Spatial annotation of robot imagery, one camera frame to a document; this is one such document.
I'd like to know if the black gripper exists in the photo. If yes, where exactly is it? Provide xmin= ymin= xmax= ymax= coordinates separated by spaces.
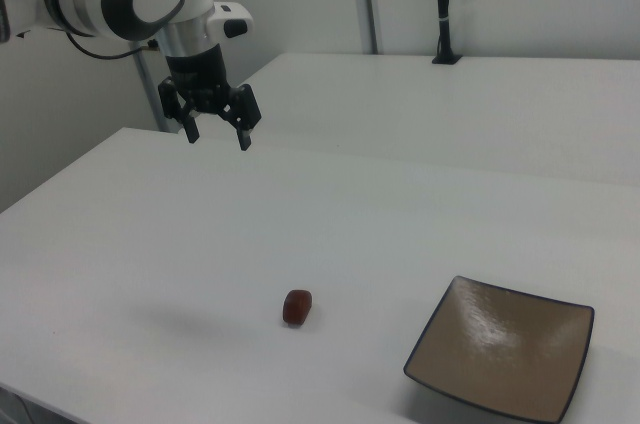
xmin=158 ymin=45 xmax=263 ymax=152

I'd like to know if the square brown ceramic plate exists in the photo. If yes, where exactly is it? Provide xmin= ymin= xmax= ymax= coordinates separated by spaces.
xmin=402 ymin=275 xmax=596 ymax=424

